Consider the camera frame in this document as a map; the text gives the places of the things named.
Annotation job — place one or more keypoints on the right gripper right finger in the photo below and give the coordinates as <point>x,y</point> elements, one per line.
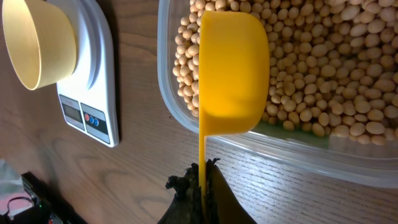
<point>222,206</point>

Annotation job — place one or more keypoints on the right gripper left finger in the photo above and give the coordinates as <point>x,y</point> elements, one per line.
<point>185,207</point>

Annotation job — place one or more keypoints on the white digital kitchen scale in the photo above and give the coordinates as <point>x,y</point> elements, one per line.
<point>88,96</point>

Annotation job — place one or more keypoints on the yellow measuring scoop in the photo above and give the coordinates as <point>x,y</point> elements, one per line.
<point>234,69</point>

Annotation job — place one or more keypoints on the yellow bowl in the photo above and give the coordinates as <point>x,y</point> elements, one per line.
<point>40,41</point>

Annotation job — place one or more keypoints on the clear plastic container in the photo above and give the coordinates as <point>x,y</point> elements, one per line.
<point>340,158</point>

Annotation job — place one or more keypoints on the soybeans pile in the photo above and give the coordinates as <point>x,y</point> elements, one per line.
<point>333,64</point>

